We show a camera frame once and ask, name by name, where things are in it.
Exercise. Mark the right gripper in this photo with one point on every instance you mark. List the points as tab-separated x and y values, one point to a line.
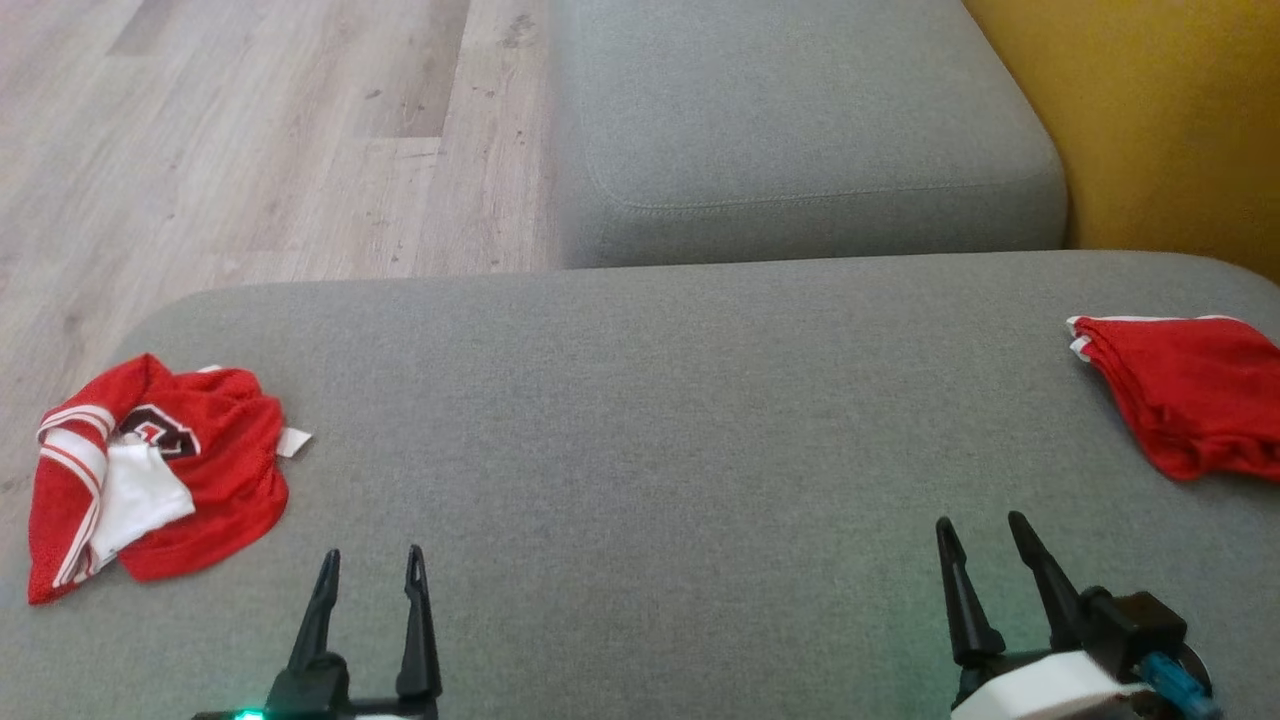
1040	690

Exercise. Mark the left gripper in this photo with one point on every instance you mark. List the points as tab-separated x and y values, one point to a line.
320	700

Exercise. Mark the red jersey with black logo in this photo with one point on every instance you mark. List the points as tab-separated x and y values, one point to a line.
230	470

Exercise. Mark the red shorts with white trim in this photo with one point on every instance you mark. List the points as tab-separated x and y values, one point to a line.
1190	390

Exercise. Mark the large grey sofa seat cushion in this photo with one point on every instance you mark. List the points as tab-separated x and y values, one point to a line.
650	450

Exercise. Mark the yellow sofa back cushion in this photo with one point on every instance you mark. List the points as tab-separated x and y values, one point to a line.
1150	110

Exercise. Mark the grey sofa chaise cushion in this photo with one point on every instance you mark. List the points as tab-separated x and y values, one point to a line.
800	100

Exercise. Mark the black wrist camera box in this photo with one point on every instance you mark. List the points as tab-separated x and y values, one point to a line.
1135	630

